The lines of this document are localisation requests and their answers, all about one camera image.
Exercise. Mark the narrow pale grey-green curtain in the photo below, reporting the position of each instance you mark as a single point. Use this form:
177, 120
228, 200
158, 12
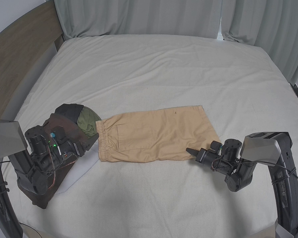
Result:
263, 13

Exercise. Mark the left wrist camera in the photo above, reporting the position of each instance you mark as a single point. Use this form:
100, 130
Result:
58, 132

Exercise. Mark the black garment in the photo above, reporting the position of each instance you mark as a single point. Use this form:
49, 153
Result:
67, 110

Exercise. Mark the white garment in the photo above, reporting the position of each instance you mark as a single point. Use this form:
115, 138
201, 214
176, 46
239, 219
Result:
82, 170

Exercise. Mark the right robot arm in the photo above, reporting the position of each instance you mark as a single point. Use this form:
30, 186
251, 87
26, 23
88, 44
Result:
263, 147

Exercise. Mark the brown garment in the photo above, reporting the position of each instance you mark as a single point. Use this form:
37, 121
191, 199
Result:
67, 129

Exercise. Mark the beige shorts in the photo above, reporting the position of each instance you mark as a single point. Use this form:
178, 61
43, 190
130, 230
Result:
151, 137

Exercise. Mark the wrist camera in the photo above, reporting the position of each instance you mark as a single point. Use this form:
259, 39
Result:
216, 146
58, 132

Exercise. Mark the wide pale grey-green curtain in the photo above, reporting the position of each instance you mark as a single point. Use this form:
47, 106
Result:
139, 9

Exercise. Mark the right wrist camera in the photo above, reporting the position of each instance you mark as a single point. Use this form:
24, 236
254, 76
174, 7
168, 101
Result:
216, 146

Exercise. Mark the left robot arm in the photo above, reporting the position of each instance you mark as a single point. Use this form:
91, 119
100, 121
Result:
15, 162

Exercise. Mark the bed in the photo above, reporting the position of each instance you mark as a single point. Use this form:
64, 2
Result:
164, 71

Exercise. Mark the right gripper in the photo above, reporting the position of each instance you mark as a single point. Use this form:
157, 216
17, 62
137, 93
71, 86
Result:
206, 157

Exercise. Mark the green garment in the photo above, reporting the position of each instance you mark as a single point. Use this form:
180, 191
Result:
88, 120

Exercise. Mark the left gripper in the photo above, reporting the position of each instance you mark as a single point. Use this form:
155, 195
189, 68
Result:
70, 149

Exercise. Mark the window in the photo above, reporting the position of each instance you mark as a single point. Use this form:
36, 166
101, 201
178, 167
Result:
220, 30

